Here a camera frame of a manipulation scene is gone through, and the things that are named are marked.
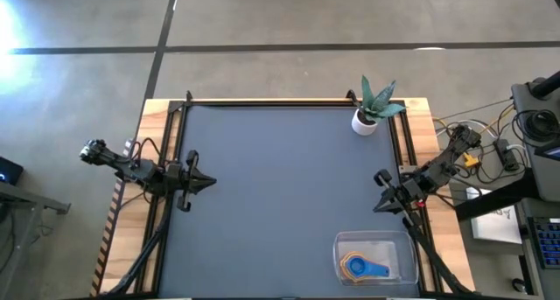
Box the grey equipment cart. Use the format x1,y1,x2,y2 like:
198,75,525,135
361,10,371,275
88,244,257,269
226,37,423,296
510,70,560,205

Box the succulent plant in white pot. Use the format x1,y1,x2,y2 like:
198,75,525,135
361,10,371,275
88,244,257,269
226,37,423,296
351,74,408,136

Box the clear plastic container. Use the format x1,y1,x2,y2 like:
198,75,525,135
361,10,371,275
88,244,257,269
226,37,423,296
333,229,421,287

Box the black box with blue light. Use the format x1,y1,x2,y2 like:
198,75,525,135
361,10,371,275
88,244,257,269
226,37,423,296
0,156,25,186

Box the black diagonal beam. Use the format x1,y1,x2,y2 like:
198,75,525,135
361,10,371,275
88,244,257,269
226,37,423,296
453,168,537,222

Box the grey metal desk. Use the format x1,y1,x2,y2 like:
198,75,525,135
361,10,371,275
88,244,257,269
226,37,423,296
0,181,71,300

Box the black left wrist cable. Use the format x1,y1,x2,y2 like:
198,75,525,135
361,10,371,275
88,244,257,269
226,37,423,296
129,136,165,165

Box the blue measuring cup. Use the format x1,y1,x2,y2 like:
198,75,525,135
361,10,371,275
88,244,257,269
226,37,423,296
347,255,391,279

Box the yellow measuring cup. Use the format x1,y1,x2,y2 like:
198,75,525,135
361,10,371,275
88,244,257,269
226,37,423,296
340,251,373,283

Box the dark keyboard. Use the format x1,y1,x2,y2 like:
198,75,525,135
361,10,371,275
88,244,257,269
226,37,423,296
527,215,560,270

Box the white paper sheet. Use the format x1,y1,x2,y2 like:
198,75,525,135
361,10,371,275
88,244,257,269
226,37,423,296
465,186,524,245

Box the black power strip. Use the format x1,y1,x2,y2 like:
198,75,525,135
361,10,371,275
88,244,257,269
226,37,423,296
493,138,521,172

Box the dark grey table mat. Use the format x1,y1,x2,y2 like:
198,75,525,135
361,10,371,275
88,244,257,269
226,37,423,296
159,106,424,299

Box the black pole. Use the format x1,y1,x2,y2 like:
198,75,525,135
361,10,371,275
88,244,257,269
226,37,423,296
530,70,560,98

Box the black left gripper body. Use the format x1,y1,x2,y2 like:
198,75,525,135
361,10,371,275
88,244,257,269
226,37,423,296
166,149,200,213

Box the coiled black cable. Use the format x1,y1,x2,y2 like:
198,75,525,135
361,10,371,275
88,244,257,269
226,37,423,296
511,108,560,144

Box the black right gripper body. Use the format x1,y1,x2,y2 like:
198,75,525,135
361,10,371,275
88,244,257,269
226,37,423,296
374,169,424,229

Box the yellow cable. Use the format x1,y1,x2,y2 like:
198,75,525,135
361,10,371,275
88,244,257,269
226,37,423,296
437,102,516,169

